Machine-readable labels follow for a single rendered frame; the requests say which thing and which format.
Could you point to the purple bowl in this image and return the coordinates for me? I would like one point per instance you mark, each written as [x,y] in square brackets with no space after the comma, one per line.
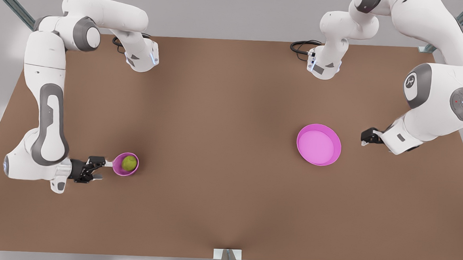
[117,169]

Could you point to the green apple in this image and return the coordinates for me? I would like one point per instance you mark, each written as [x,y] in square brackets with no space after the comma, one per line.
[129,163]

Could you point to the pink plate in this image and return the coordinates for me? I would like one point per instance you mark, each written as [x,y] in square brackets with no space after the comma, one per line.
[318,145]

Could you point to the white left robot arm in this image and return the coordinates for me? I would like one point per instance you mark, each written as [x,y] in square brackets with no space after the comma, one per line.
[436,85]

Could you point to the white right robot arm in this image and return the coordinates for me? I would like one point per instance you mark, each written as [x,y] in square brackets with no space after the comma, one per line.
[44,68]

